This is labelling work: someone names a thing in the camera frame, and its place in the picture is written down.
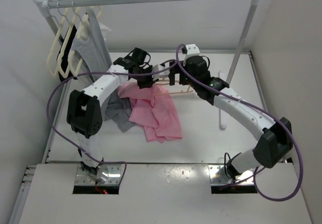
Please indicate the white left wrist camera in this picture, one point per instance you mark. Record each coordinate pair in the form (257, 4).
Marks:
(160, 72)

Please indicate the beige plastic hanger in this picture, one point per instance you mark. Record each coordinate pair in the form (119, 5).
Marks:
(166, 82)

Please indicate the white clothes rack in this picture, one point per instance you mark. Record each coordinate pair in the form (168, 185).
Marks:
(44, 7)

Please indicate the cream hanger far left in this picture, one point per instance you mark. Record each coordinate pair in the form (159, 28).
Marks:
(49, 61)

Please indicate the grey shirt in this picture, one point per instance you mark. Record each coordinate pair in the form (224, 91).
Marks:
(96, 58)

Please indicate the cream hanger with grey shirt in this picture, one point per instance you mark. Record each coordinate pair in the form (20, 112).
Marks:
(83, 22)

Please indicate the pink t shirt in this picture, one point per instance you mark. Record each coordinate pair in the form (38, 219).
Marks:
(154, 111)

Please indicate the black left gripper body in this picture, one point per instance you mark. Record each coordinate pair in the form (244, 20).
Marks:
(147, 70)

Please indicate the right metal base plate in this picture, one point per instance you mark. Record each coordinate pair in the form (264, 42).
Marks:
(218, 177)

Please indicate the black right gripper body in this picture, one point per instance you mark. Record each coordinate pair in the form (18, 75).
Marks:
(184, 79)

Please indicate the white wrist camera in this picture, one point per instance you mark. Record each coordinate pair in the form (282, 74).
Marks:
(160, 72)
(190, 50)

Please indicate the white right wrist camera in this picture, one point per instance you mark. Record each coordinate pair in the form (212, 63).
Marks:
(190, 50)

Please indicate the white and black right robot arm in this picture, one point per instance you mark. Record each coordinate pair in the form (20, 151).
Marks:
(273, 143)

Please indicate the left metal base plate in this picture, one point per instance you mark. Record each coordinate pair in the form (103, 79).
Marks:
(102, 175)

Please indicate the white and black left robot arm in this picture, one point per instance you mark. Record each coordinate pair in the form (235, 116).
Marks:
(85, 108)

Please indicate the cream hanger with black garment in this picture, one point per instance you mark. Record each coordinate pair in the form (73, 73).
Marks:
(62, 61)

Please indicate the metal base plate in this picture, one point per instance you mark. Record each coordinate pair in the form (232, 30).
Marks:
(218, 177)
(102, 175)

